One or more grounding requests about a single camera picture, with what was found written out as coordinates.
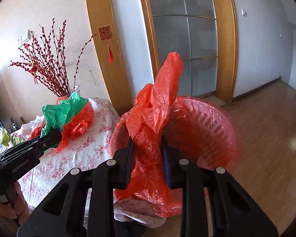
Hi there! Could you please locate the small orange plastic bag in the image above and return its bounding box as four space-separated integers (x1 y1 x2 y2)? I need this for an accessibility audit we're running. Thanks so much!
28 125 45 140

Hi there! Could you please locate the red berry branch bouquet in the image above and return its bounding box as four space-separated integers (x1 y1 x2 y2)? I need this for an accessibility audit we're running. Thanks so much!
8 17 99 98

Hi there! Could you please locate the red lined trash basket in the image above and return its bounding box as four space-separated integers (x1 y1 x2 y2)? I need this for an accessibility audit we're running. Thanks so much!
109 96 240 217

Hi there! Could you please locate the dark green plastic bag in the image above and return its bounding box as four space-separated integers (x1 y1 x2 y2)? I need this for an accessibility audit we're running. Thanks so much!
41 101 75 137

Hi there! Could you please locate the white crumpled bag rear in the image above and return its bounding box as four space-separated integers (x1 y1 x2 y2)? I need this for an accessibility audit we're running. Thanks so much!
14 115 46 140

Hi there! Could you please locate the white wall light switch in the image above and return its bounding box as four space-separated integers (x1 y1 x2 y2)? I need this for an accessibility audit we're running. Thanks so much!
17 30 32 48

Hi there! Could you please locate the frosted glass sliding door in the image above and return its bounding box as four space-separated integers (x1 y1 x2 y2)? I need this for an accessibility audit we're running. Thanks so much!
150 0 218 97

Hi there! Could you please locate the person's left hand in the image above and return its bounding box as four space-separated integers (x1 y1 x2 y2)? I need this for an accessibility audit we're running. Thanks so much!
0 182 30 225

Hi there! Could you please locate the white switch right wall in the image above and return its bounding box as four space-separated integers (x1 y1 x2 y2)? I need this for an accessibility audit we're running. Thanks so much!
241 9 247 17

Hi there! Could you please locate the clear glass vase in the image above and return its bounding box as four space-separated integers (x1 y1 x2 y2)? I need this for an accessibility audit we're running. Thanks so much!
65 85 80 98

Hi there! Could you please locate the small red lantern ornament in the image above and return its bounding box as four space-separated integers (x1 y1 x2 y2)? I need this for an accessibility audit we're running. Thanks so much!
30 64 39 74

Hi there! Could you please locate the wooden door frame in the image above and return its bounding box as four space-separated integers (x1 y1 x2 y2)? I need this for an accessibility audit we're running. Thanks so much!
140 0 238 104

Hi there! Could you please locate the light green plastic bag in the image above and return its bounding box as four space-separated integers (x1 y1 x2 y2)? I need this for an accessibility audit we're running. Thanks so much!
1 128 24 147

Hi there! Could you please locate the large orange plastic bag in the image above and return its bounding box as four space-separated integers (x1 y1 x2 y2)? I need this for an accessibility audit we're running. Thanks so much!
109 52 183 206

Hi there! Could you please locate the red fu tassel ornament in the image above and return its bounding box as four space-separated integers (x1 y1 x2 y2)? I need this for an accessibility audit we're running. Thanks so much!
98 26 114 64

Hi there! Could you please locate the floral pink white tablecloth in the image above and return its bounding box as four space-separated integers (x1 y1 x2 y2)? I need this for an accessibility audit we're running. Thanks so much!
19 98 166 229

